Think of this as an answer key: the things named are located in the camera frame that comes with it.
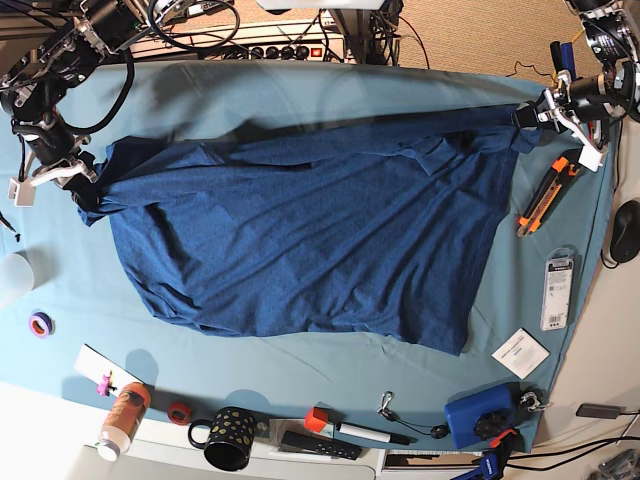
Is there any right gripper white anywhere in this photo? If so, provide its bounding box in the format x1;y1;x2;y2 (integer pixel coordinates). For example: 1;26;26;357
8;151;113;210

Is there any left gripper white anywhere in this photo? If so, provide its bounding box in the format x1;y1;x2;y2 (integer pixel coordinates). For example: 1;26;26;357
511;69;607;172

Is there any dark blue t-shirt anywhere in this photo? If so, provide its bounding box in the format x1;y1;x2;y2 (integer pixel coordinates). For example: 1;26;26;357
80;105;540;355

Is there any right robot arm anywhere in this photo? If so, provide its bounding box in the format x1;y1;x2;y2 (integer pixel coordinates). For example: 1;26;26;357
1;1;150;208

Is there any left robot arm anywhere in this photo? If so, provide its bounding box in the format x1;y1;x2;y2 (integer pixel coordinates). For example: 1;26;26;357
513;1;639;172

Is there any orange black utility knife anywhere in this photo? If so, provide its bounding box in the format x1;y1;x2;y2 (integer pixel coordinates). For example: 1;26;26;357
516;149;581;238

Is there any translucent plastic cup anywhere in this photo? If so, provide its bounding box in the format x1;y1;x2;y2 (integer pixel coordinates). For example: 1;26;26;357
0;253;35;309

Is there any purple tape roll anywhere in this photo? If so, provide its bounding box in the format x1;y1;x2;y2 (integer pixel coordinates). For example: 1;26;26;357
28;311;54;338

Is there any black computer mouse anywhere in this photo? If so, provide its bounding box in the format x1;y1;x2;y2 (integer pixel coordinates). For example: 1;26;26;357
610;199;640;264

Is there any white paper card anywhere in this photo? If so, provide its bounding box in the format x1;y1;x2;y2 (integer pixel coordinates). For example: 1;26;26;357
74;345;132;389

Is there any packaged bit set blister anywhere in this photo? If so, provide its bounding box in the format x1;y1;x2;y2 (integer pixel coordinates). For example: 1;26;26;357
540;245;576;332

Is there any pink small clip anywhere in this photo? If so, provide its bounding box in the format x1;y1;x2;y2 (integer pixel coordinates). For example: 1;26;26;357
96;371;118;397

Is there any orange plastic bottle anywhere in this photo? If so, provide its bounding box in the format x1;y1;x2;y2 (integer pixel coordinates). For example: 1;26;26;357
96;382;151;462

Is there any white square paper leaflet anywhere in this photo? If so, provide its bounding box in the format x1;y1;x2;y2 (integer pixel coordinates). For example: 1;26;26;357
492;328;549;380

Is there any red tape roll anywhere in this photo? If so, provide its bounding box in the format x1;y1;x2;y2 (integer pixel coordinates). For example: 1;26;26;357
167;401;193;426

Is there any black mug gold pattern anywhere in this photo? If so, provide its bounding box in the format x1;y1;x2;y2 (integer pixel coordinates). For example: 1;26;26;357
187;407;257;472

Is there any black power adapter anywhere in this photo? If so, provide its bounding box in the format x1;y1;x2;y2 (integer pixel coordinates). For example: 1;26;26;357
575;403;623;420

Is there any blue plastic case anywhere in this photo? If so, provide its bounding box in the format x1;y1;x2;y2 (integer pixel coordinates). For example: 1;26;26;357
444;382;522;449

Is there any black remote control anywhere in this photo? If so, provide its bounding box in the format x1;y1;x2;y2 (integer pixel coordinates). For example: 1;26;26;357
281;431;363;460

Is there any red orange cube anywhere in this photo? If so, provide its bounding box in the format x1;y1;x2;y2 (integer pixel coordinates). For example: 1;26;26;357
304;407;329;433

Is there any blue orange clamp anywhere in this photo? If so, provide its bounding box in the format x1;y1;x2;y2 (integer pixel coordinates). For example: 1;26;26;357
453;428;521;480

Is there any white black marker pen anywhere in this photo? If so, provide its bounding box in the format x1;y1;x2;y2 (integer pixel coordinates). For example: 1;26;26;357
335;423;416;446

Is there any white power strip red switch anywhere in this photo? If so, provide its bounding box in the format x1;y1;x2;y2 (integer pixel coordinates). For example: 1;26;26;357
195;43;326;60

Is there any carabiner with black lanyard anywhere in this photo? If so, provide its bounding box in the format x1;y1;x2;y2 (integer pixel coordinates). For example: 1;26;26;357
377;391;450;440

